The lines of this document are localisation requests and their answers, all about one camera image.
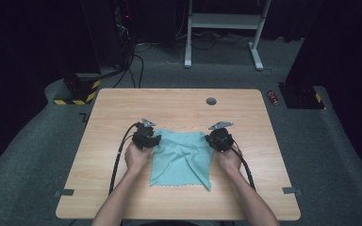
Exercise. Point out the light blue cloth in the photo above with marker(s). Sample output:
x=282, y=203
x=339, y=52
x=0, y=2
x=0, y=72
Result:
x=179, y=157

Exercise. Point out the grey tape strip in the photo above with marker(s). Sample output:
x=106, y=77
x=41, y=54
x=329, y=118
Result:
x=64, y=192
x=291, y=190

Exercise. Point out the white metal desk frame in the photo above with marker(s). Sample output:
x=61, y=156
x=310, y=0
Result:
x=223, y=21

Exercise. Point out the black yellow striped stand base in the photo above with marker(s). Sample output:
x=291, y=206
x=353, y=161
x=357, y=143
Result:
x=85, y=94

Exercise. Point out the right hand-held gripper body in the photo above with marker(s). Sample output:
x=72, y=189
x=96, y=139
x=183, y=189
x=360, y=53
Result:
x=223, y=139

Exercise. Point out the red can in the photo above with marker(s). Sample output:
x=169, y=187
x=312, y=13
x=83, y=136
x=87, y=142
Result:
x=272, y=97

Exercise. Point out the person's left hand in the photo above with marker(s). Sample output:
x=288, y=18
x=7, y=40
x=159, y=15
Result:
x=136, y=157

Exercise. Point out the dark equipment rack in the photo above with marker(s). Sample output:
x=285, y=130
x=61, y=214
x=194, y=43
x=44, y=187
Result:
x=124, y=31

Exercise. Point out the grey round table grommet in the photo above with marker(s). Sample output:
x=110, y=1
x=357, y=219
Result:
x=211, y=101

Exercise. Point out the person's right hand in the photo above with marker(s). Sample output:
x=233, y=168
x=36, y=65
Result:
x=229, y=158

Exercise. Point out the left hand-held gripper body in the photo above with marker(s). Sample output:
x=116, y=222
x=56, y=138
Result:
x=141, y=135

